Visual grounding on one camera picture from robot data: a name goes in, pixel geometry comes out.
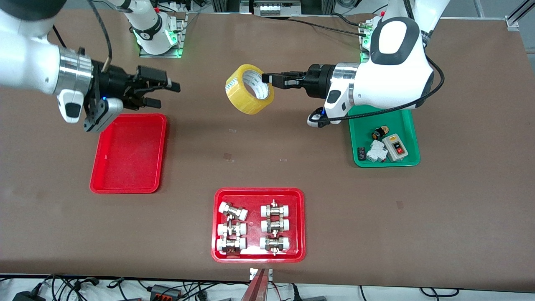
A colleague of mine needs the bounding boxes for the yellow tape roll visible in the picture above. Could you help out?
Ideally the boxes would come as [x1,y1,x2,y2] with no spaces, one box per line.
[225,64,275,115]

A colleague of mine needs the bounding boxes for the red plastic tray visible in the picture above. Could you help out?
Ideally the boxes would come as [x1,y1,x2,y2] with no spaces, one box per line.
[211,187,306,263]
[89,113,168,194]

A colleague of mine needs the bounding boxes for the green plastic tray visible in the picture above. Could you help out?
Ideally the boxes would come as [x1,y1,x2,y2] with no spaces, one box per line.
[348,105,421,168]

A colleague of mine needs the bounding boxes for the white terminal block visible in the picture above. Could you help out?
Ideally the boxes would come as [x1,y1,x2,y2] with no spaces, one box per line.
[259,2,302,16]

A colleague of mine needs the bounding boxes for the white circuit breaker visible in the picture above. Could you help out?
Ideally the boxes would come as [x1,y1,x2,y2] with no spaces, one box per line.
[366,140,387,163]

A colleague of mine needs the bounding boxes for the metal pipe fitting white caps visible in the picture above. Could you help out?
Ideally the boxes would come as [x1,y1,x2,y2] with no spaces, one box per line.
[259,235,291,256]
[260,218,290,234]
[217,222,247,237]
[216,237,247,255]
[260,200,291,218]
[219,202,249,221]

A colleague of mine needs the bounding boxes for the black box orange connectors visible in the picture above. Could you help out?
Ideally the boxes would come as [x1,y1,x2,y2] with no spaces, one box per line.
[150,284,183,300]

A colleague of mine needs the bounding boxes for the red metal bar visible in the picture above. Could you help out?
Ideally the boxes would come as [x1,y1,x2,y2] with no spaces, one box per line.
[240,269,270,301]

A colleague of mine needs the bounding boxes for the black power adapter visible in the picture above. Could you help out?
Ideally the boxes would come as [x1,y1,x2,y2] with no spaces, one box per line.
[13,284,46,301]

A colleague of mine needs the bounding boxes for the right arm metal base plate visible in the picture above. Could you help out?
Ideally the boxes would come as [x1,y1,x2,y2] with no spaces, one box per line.
[139,13,185,58]

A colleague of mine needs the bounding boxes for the long black table cable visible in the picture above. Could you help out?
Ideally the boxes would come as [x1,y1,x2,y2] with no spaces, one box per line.
[288,18,368,36]

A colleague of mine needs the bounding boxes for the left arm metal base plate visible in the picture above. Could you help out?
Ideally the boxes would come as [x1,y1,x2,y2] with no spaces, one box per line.
[360,21,379,63]

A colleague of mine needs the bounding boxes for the short black table cable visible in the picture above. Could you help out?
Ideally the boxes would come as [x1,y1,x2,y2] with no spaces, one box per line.
[330,13,370,28]

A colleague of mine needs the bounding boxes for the dark aluminium frame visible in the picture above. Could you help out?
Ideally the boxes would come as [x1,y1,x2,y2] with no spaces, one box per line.
[211,0,335,15]

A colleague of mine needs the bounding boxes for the grey push button switch box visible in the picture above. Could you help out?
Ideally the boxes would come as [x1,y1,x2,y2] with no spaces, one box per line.
[382,133,409,162]

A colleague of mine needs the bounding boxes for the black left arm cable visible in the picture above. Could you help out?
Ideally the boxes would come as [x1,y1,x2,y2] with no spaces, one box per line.
[311,31,446,126]

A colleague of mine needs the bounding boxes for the aluminium corner rail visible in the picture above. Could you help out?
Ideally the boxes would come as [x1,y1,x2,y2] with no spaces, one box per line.
[506,0,535,32]

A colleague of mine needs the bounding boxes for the black cable loop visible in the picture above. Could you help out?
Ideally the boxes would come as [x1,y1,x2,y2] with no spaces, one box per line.
[419,287,460,298]

